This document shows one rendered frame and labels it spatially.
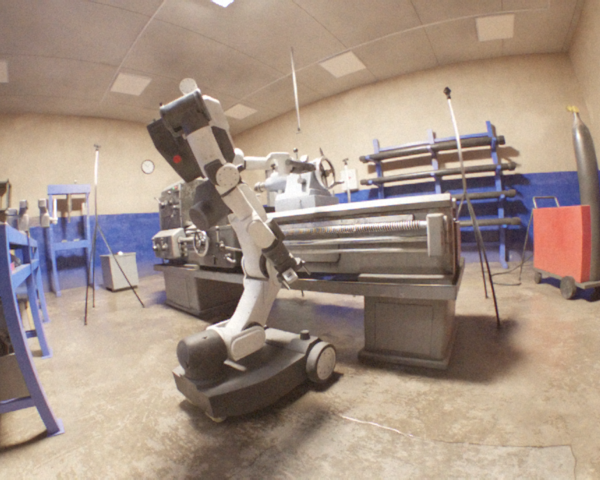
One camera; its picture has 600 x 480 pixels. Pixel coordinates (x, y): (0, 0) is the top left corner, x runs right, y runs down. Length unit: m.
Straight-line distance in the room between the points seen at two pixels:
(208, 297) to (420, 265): 1.96
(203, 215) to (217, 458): 0.88
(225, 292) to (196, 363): 1.77
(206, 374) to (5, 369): 1.09
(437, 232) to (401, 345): 0.61
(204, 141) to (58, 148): 5.22
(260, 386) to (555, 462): 1.10
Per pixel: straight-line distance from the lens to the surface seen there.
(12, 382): 1.66
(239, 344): 1.12
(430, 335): 1.39
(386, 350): 1.50
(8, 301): 1.20
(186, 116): 0.92
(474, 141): 4.29
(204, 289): 2.62
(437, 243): 1.20
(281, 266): 1.04
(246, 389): 1.07
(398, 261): 1.37
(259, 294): 1.21
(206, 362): 1.07
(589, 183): 2.64
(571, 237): 2.67
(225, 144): 1.07
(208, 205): 1.05
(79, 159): 5.94
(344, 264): 1.49
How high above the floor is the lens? 0.74
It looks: 3 degrees down
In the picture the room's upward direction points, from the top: 4 degrees counter-clockwise
